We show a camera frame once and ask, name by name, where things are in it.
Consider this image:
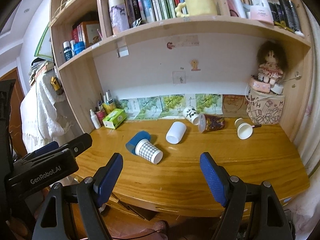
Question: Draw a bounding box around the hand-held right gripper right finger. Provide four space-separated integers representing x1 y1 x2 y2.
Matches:
199 152 293 240

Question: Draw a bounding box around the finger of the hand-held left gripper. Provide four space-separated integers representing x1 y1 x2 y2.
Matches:
60 133 93 158
31 141 60 157

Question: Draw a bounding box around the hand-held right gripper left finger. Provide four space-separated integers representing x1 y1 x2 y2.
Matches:
31 152 124 240

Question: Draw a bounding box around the grey checked cup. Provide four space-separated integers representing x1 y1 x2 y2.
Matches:
135 138 163 165

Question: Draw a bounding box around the blue cup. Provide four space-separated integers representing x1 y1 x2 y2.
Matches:
125 131 151 154

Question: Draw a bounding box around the clear cup dark print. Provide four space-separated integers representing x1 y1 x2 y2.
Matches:
198 113 226 133

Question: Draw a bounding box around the white paper cup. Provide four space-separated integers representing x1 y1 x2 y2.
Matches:
234 118 253 140

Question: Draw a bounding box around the plain white cup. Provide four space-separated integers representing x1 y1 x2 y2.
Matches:
166 121 187 144

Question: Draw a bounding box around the white cup black print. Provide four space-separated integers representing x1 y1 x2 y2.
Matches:
182 107 200 125

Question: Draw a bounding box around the white spray bottle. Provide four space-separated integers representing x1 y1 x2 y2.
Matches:
90 109 101 130

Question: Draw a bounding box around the white cloth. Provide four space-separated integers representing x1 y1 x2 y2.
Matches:
20 74 73 153

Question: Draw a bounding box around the green tissue box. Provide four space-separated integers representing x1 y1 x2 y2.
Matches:
102 108 127 130

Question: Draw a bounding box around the yellow-green bottle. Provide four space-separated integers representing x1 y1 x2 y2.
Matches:
103 101 117 115

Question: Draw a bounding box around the wooden bookshelf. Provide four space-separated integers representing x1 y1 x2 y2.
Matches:
49 0 314 143

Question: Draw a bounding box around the green leaf printed card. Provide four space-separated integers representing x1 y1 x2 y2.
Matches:
117 99 138 120
160 94 187 119
195 94 223 117
136 97 162 119

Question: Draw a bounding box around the yellow hanging ornament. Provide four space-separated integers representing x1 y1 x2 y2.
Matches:
51 76 63 96

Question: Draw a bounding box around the brown cartoon cardboard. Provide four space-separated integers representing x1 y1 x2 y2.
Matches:
222 94 249 118

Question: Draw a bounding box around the stack of papers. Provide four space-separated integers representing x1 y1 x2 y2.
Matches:
29 59 54 85

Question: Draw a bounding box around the letter patterned box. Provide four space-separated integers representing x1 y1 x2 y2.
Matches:
246 90 285 125

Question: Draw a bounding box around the blue jar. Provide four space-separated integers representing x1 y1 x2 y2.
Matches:
70 40 87 55

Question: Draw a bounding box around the green edged board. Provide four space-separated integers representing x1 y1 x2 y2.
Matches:
34 25 53 61

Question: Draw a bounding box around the white round device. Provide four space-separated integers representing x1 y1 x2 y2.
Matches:
270 84 284 96

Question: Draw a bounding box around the row of red-spined books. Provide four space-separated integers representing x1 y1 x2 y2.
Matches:
72 21 103 49

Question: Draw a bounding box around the floral curtain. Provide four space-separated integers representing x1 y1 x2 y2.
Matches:
294 5 320 233

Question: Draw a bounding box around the curly haired doll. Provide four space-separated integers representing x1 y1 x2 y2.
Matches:
257 41 288 84

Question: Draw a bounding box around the floral purple tumbler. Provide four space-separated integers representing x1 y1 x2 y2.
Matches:
108 0 130 35

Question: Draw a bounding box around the row of green-spined books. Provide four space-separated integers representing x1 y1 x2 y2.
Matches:
121 0 215 25

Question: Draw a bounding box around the pink cosmetic box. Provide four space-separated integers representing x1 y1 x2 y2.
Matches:
250 5 274 25

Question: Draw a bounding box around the yellow mug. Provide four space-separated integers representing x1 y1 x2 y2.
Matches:
174 0 218 18

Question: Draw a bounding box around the row of dark-spined books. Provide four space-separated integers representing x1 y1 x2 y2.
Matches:
222 0 305 37

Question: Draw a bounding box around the white cable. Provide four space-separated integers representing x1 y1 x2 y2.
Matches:
245 82 253 103

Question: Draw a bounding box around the clear wall hook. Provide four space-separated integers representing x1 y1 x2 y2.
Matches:
172 71 187 84

